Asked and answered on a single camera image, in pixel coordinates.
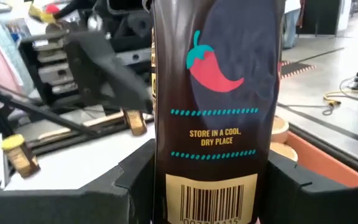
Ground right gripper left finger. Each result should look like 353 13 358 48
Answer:
0 138 157 224

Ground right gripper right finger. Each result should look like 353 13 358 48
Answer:
261 149 358 224

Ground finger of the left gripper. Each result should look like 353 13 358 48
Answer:
65 30 154 111

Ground yellow-lid spice jar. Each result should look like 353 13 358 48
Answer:
122 108 148 137
0 133 42 179

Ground chili onion seasoning can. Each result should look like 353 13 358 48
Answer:
150 0 287 224
270 115 290 144
268 141 300 162

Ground orange plastic bin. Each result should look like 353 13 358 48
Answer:
268 130 358 189

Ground red object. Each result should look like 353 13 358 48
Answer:
45 3 61 15

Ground black mat orange striped edge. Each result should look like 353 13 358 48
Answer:
280 60 317 79

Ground person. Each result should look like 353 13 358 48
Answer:
283 0 306 50

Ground dark cabinet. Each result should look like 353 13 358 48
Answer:
300 0 343 35

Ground yellow cable tag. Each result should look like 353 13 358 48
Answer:
28 1 57 25

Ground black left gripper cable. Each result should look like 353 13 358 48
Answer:
51 0 85 19

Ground long black cable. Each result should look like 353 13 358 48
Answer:
277 104 334 116

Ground yellow cable with plug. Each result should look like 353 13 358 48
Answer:
323 86 358 108

